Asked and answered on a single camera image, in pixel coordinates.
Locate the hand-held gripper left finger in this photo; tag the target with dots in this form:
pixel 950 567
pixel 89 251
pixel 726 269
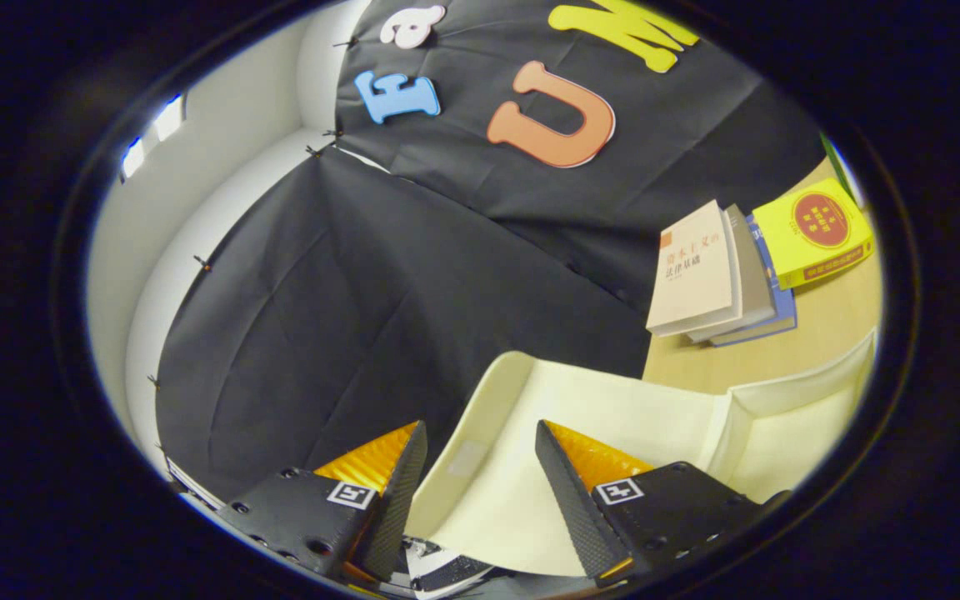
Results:
pixel 397 508

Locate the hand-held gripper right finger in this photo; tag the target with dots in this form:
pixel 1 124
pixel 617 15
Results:
pixel 576 508

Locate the white fabric storage box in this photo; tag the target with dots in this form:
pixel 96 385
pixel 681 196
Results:
pixel 613 417

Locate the black backdrop cloth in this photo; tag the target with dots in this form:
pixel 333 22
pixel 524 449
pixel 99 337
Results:
pixel 363 317

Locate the beige paperback book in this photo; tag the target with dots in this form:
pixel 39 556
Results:
pixel 692 267

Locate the blue book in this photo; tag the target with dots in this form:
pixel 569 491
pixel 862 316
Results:
pixel 784 315

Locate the grey book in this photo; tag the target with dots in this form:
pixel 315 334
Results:
pixel 755 283

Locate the yellow book with red circle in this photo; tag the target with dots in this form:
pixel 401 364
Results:
pixel 813 233

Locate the large ceiling light panel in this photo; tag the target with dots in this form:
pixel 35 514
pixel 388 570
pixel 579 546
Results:
pixel 168 118

